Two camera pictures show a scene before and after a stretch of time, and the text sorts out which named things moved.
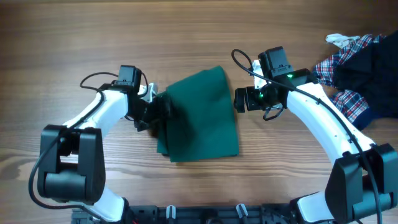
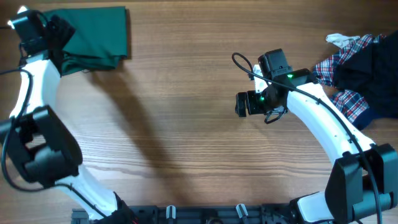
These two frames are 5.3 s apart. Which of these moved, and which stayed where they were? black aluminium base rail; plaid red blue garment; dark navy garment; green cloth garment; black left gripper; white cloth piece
Moved: black left gripper; green cloth garment
Stayed: black aluminium base rail; white cloth piece; dark navy garment; plaid red blue garment
